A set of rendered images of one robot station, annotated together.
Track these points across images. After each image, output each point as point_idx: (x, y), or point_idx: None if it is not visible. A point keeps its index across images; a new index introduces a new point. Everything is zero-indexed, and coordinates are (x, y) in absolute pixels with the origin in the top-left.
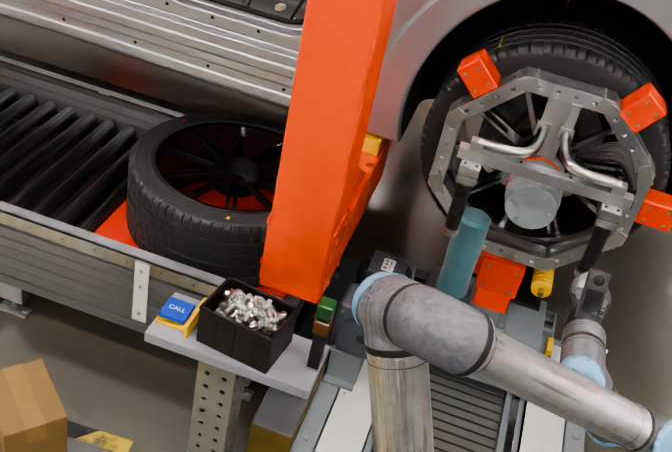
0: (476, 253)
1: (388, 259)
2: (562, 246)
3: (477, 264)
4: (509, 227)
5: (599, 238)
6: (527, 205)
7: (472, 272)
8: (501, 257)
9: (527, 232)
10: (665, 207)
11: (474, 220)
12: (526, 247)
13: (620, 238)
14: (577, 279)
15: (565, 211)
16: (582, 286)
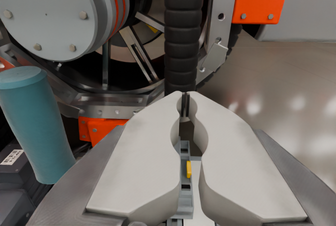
0: (42, 125)
1: (16, 150)
2: (162, 88)
3: (86, 132)
4: (113, 87)
5: (181, 0)
6: (38, 10)
7: (61, 147)
8: (105, 118)
9: (130, 87)
10: None
11: (9, 79)
12: (128, 100)
13: (220, 53)
14: (104, 145)
15: (163, 62)
16: (125, 194)
